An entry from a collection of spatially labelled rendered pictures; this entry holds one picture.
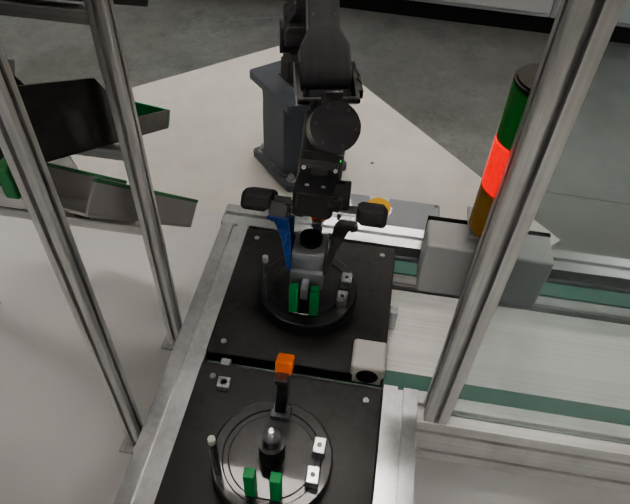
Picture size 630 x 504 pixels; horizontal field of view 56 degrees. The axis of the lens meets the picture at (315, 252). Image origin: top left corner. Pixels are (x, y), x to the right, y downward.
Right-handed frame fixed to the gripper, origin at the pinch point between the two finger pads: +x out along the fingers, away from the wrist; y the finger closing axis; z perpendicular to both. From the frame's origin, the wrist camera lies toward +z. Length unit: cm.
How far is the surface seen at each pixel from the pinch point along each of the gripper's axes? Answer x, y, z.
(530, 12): -113, 83, -297
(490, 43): -92, 62, -289
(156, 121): -13.3, -20.6, 4.0
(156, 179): -3, -36, -40
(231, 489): 25.5, -3.5, 17.1
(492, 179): -11.4, 16.9, 25.0
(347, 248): 1.7, 4.4, -15.9
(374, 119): -22, 5, -64
